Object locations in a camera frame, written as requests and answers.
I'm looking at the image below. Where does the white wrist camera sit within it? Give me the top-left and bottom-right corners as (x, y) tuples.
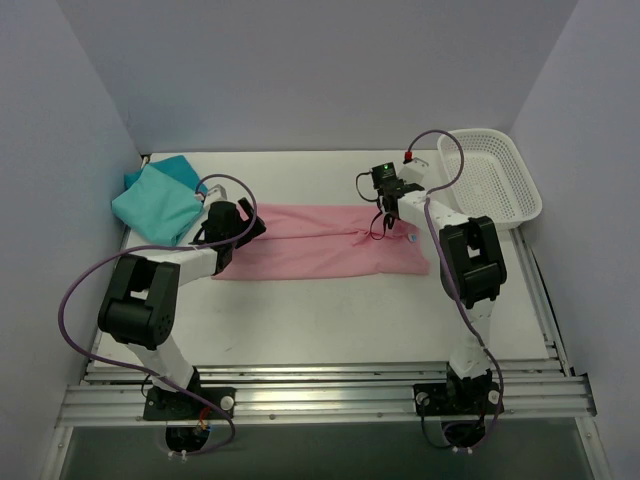
(194, 184), (227, 204)
(398, 150), (429, 187)

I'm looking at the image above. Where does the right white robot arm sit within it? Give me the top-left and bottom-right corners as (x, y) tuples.
(371, 163), (507, 413)

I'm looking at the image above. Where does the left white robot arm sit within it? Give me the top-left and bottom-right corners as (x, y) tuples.
(98, 198), (266, 419)

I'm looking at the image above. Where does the pink t shirt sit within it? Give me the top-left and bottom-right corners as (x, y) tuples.
(213, 204), (430, 281)

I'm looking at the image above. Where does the teal folded t shirt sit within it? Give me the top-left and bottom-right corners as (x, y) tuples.
(111, 155), (207, 247)

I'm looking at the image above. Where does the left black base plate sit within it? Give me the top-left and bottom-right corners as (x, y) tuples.
(143, 387), (237, 422)

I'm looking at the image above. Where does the black wire loop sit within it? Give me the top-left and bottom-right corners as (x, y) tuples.
(355, 171), (396, 242)

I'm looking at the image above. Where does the white plastic basket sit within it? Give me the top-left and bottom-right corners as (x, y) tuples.
(437, 128), (542, 230)

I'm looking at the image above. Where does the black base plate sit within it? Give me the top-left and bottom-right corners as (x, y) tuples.
(413, 382), (504, 417)
(143, 387), (237, 422)

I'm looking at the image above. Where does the aluminium rail frame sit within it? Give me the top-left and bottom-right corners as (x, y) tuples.
(41, 230), (610, 479)

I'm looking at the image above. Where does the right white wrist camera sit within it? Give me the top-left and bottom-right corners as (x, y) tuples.
(398, 150), (429, 187)

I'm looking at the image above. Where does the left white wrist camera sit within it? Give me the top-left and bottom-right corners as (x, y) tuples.
(194, 184), (227, 204)

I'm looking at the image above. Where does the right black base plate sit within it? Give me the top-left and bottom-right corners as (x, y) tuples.
(413, 382), (504, 417)

